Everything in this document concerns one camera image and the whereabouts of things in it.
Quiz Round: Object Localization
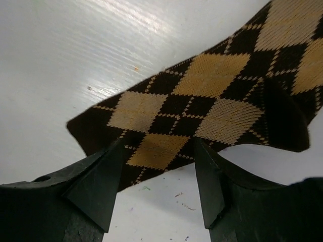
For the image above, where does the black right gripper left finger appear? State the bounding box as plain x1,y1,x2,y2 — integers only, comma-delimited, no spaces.
1,140,124,241

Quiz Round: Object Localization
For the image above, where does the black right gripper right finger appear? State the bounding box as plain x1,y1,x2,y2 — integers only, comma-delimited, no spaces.
194,139,322,241

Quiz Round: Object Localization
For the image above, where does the brown argyle sock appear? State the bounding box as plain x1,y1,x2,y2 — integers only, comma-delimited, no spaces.
67,1,322,190

